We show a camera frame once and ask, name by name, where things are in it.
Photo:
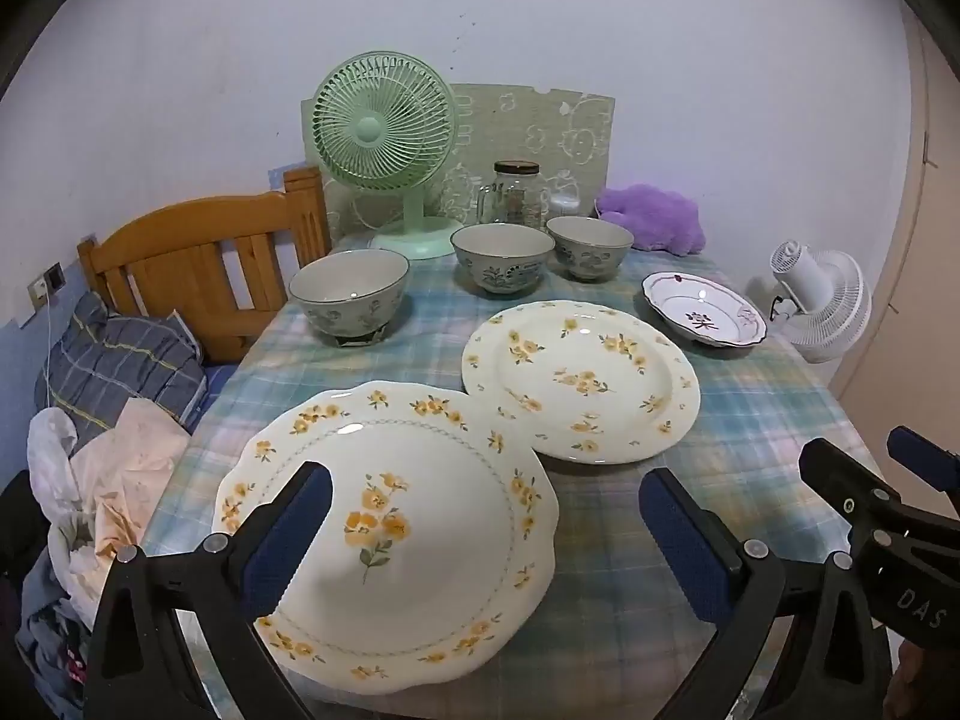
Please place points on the floral ceramic bowl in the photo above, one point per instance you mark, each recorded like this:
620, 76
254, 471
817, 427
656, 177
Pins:
349, 285
589, 259
499, 270

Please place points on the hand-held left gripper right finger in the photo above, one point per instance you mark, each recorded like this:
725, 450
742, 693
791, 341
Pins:
686, 540

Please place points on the white standing fan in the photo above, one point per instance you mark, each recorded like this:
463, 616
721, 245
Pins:
825, 300

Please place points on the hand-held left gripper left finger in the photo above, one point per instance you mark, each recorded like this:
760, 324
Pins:
289, 532

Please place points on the blue checked bedsheet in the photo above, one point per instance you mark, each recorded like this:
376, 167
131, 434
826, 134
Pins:
214, 376

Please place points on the grey plaid pillow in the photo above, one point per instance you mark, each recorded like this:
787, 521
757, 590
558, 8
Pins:
112, 367

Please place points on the green printed board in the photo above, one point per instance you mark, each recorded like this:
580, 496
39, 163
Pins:
510, 127

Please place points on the green desk fan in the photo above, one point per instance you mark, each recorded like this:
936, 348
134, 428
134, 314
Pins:
367, 127

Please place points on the blue wall sticker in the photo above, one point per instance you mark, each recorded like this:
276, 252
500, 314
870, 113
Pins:
289, 174

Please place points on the wooden bed headboard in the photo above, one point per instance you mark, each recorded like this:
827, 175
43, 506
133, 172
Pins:
172, 240

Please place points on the yellow floral plate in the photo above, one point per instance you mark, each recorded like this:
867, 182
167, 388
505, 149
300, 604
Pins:
585, 360

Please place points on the plaid tablecloth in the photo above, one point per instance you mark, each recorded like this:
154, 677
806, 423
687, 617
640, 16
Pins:
750, 405

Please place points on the grey wall switch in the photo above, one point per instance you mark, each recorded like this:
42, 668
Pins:
54, 275

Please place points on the white crumpled cloth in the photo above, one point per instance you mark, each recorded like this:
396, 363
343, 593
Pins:
49, 450

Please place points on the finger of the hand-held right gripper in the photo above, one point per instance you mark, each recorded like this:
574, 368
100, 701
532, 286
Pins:
919, 446
832, 472

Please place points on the beige door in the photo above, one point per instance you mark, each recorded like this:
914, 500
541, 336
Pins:
922, 240

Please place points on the dark clothes pile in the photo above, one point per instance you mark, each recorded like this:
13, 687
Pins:
45, 645

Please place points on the clear cotton swab container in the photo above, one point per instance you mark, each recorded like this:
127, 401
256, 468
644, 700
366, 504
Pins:
562, 199

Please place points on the purple plush toy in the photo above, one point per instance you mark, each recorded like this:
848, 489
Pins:
652, 210

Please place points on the white wall socket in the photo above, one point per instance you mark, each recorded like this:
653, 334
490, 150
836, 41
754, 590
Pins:
36, 289

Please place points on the small red-patterned plate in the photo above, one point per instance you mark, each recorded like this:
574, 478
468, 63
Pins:
697, 307

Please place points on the cream crumpled cloth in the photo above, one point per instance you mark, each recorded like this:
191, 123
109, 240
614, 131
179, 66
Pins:
120, 480

